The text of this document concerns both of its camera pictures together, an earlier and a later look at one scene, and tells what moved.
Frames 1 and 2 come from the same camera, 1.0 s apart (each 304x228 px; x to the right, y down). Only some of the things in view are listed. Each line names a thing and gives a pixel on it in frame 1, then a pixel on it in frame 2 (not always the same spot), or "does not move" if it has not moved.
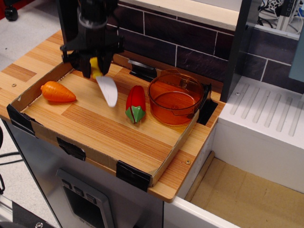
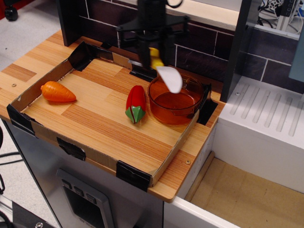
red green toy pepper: (136, 103) does not move
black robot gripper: (97, 35) → (153, 24)
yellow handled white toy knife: (108, 86) → (173, 77)
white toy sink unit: (251, 175) does not move
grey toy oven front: (85, 193) does not move
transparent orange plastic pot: (175, 97) does not move
